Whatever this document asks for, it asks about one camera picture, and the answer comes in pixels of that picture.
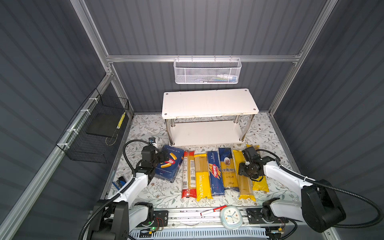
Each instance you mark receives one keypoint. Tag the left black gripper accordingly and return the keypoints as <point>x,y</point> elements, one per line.
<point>161,159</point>

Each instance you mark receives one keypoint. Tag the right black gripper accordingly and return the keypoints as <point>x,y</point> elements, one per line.
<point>242,172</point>

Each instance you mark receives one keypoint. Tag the blue rigatoni pasta box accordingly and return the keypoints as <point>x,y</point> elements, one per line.
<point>169,169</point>

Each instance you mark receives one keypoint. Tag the blue yellow spaghetti bag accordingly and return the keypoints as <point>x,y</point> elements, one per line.
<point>228,170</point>

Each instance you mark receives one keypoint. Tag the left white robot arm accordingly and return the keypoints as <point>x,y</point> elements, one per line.
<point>115,217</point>

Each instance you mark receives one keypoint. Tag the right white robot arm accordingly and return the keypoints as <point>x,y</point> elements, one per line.
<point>318,205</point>

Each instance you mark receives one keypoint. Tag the white two-tier shelf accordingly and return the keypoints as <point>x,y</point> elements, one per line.
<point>209,117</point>

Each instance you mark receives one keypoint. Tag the blue black small tool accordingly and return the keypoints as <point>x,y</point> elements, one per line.
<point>119,183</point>

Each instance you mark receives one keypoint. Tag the blue spaghetti box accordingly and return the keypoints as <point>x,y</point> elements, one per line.
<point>216,182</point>

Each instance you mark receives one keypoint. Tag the red spaghetti bag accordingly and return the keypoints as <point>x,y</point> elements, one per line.
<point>189,184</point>

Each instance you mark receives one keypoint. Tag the red white marker pen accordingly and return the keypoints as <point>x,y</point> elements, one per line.
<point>212,210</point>

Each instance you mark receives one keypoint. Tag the white alarm clock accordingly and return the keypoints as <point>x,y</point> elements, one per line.
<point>231,218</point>

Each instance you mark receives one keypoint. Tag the yellow Pastatime spaghetti bag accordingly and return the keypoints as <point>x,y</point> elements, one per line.
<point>202,177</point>

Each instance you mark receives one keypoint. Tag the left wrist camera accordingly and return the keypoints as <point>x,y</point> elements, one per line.
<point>153,141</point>

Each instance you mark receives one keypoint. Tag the black wire basket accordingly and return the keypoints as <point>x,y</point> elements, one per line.
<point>98,130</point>

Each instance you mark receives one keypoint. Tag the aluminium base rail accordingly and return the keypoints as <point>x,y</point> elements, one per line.
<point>195,224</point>

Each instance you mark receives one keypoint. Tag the white wire mesh basket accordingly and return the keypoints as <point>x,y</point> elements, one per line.
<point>215,71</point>

